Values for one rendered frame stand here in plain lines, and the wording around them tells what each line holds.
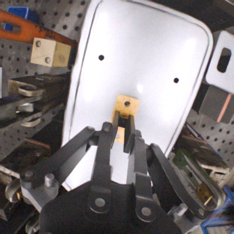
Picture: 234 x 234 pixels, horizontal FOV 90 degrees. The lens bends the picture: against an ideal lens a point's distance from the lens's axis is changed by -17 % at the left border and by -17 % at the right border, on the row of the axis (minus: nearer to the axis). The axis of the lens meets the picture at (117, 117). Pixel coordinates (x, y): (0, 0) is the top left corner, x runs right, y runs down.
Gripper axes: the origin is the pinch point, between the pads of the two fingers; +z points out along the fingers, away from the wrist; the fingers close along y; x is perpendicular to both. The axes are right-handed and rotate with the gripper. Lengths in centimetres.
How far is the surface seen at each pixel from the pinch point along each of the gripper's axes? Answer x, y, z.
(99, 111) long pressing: 0.0, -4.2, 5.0
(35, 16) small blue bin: 20, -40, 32
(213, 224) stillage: -162, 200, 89
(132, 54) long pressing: 10.8, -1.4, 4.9
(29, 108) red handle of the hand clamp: -0.1, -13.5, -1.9
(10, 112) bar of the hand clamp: 0.1, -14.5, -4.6
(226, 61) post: 16.5, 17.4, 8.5
